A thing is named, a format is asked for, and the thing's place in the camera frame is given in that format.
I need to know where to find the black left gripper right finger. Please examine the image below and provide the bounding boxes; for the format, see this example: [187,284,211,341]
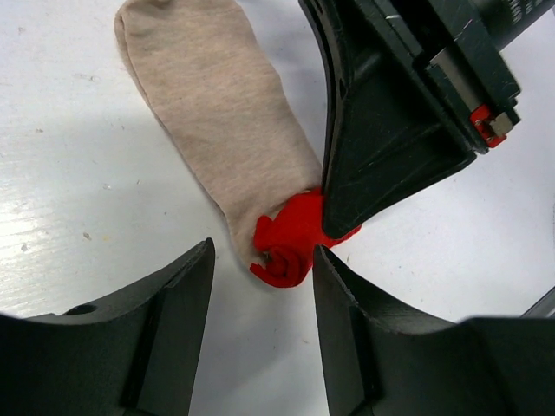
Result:
[313,246,554,415]

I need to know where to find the beige sock with red toe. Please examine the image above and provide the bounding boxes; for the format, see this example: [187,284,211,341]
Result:
[114,1,336,289]

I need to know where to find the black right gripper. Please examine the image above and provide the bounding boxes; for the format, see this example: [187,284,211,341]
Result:
[301,1,554,238]

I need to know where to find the aluminium rail frame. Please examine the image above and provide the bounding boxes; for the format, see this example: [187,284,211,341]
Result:
[523,288,555,319]

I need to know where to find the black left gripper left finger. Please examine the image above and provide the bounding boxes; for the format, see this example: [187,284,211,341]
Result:
[1,239,215,415]

